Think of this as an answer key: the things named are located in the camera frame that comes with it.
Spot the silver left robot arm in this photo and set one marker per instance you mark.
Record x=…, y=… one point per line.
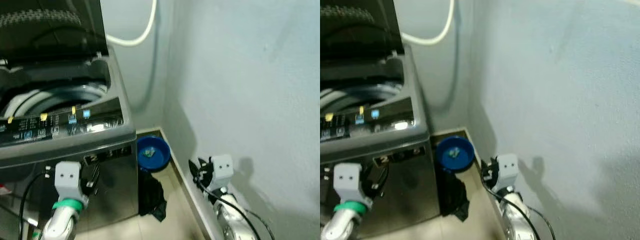
x=62, y=220
x=345, y=222

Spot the grey top-load washing machine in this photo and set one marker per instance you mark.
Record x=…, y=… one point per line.
x=60, y=145
x=380, y=145

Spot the blue plastic basin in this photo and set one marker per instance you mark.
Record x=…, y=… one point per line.
x=455, y=155
x=153, y=154

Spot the crumpled black garment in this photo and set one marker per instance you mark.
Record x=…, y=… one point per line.
x=454, y=197
x=151, y=195

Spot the black washer lid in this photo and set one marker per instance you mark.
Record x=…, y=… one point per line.
x=50, y=30
x=357, y=30

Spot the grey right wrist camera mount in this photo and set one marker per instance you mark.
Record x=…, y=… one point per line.
x=507, y=171
x=222, y=171

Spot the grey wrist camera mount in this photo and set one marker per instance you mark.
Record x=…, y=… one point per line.
x=67, y=177
x=347, y=180
x=222, y=171
x=507, y=171

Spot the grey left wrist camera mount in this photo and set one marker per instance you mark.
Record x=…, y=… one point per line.
x=67, y=177
x=347, y=180

